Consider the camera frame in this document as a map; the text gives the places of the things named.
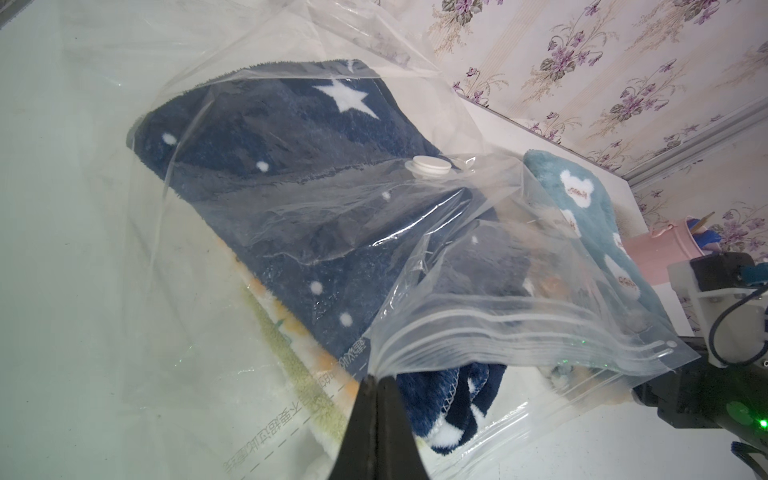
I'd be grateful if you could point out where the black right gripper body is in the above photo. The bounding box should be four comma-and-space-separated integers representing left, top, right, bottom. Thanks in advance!
633, 337, 767, 450

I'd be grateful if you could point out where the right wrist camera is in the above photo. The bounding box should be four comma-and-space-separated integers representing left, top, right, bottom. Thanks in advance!
668, 252, 767, 368

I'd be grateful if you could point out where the white vacuum bag valve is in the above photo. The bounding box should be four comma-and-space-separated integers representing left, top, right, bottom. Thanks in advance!
405, 155, 453, 177

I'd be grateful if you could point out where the teal bear pattern blanket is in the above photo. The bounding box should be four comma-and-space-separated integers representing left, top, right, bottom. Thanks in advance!
523, 150, 672, 327

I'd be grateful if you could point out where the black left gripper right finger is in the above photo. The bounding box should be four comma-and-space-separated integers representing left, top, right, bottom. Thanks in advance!
376, 377, 429, 480

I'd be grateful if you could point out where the clear plastic vacuum bag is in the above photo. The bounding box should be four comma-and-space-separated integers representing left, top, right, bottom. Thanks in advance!
60, 1, 696, 479

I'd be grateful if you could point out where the aluminium frame post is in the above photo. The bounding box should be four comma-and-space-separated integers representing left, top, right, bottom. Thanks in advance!
624, 98, 767, 189

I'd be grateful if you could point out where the navy star pattern blanket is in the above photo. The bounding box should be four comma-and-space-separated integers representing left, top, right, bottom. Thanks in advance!
127, 58, 541, 456

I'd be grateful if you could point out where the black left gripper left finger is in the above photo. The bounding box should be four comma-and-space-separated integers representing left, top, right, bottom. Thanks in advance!
328, 375, 377, 480

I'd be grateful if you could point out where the orange checked sunflower blanket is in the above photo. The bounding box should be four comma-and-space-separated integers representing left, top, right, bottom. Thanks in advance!
234, 260, 359, 457

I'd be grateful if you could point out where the pink cup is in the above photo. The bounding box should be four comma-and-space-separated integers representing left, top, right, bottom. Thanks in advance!
623, 217, 704, 286

